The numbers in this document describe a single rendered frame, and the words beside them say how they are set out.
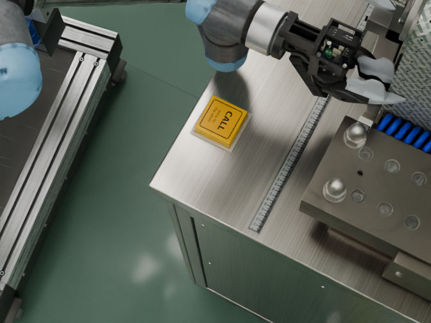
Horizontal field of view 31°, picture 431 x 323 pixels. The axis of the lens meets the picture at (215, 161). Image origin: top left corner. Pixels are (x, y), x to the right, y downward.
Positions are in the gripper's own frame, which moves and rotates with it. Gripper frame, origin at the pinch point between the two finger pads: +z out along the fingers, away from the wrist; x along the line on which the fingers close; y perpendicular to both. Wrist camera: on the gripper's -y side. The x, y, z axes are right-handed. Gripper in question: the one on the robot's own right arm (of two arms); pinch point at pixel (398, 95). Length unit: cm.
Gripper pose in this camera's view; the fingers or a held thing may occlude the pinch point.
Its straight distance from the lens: 123.1
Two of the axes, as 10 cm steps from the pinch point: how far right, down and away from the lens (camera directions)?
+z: 8.8, 4.4, -1.8
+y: -0.3, -3.4, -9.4
